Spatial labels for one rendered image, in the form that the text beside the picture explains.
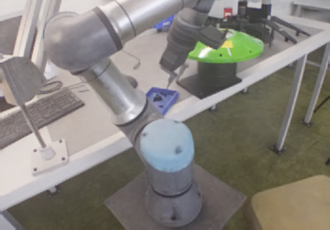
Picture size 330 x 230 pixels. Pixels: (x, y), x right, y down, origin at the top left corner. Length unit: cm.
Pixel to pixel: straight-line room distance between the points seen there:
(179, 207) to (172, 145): 15
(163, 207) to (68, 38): 34
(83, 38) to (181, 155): 22
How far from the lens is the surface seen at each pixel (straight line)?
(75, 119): 74
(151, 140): 36
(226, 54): 65
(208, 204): 52
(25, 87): 52
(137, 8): 27
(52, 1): 58
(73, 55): 28
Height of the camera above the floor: 130
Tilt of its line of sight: 34 degrees down
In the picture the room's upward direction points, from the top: 6 degrees counter-clockwise
